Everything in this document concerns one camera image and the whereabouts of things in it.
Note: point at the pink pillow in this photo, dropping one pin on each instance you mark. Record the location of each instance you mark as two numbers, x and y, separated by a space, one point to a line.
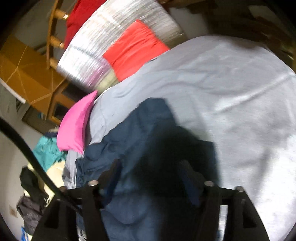
71 133

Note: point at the wooden bed railing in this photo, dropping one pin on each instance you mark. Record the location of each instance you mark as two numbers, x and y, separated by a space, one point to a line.
53 42

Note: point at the dark clothes pile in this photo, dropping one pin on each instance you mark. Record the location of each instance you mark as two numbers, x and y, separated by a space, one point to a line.
31 207

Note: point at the red cloth on railing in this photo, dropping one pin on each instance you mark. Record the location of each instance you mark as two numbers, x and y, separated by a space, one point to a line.
81 12

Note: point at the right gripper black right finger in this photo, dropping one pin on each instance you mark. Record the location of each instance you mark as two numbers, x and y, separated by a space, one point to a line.
222 214

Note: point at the orange wooden cabinet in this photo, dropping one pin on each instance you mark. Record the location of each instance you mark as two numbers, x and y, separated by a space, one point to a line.
25 71

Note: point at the silver striped bed cover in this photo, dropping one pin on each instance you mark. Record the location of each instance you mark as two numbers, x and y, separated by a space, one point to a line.
82 62

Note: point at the grey bed sheet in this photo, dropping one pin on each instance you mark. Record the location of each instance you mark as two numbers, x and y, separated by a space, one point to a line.
235 94

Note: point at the red pillow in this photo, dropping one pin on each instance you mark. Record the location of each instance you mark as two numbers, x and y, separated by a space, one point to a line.
136 46

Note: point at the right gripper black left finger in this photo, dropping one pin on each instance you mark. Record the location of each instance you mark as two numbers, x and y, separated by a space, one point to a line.
59 221

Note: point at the navy blue padded jacket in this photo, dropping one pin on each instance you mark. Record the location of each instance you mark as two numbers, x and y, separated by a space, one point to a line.
163 170

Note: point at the teal garment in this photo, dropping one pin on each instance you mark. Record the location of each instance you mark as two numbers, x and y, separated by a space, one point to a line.
47 152

